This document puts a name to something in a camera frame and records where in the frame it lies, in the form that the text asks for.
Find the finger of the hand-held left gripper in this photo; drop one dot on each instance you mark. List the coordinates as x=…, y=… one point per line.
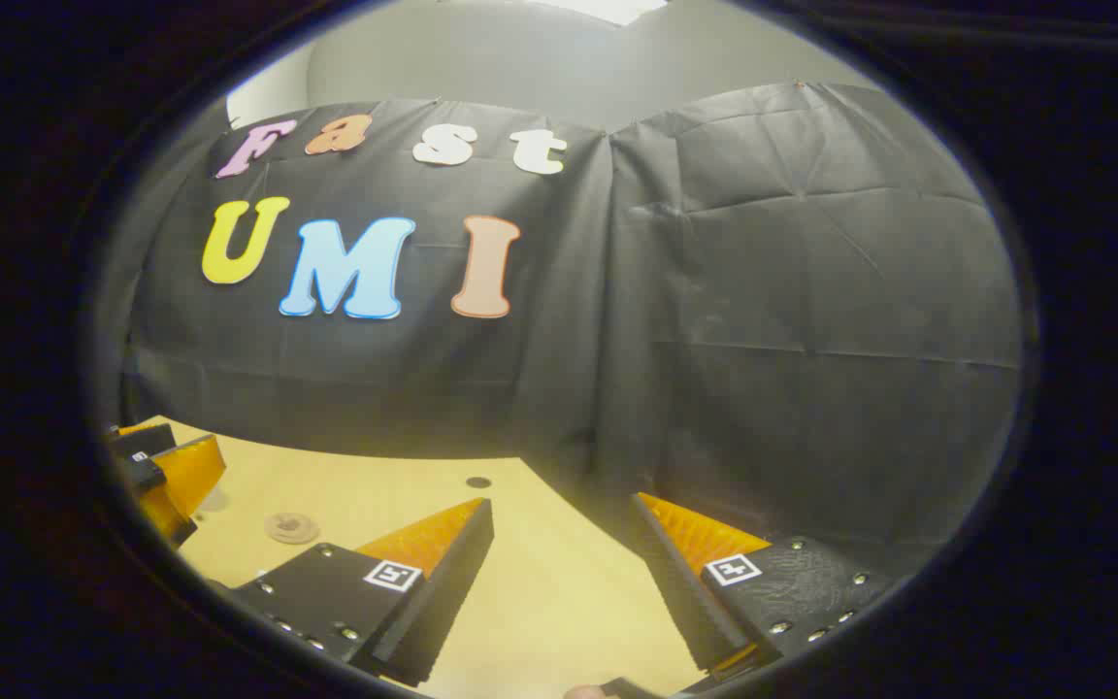
x=144, y=442
x=185, y=476

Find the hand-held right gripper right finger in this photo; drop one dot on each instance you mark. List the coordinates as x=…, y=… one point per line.
x=680, y=592

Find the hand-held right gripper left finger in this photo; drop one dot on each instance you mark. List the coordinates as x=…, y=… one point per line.
x=452, y=592

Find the round cork coaster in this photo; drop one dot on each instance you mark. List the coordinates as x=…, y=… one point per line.
x=292, y=527

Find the light wooden desktop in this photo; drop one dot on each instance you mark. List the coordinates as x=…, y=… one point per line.
x=540, y=602

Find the black backdrop cloth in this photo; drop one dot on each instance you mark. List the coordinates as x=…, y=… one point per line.
x=714, y=340

